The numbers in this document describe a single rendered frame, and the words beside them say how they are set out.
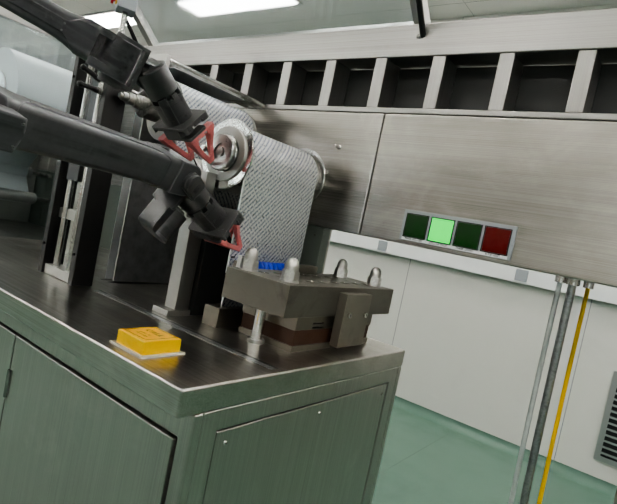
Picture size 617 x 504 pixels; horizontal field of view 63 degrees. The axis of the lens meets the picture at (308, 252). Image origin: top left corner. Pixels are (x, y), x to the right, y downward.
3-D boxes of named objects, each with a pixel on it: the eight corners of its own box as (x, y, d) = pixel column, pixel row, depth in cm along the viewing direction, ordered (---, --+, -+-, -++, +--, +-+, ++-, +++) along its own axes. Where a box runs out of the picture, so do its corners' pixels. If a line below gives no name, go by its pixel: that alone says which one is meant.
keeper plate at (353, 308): (328, 345, 102) (339, 292, 101) (354, 342, 110) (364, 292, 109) (338, 349, 100) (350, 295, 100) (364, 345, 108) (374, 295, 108)
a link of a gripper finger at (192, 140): (208, 173, 98) (185, 133, 92) (184, 170, 102) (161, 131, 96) (229, 152, 101) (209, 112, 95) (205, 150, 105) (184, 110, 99)
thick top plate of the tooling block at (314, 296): (221, 296, 98) (227, 265, 97) (334, 297, 130) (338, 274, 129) (283, 318, 88) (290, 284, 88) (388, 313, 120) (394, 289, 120)
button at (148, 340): (115, 343, 78) (118, 327, 78) (153, 340, 84) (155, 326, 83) (141, 357, 74) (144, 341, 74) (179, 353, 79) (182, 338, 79)
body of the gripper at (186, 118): (189, 138, 93) (169, 103, 88) (155, 135, 99) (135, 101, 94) (211, 118, 96) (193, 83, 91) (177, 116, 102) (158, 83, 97)
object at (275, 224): (225, 272, 103) (242, 183, 102) (295, 276, 122) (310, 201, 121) (226, 273, 103) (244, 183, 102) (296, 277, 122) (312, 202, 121)
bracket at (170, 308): (150, 310, 105) (177, 165, 103) (174, 310, 110) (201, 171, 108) (164, 317, 102) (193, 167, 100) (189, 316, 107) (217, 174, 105)
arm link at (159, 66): (137, 73, 86) (166, 57, 87) (126, 66, 91) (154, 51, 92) (158, 109, 90) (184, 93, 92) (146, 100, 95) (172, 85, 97)
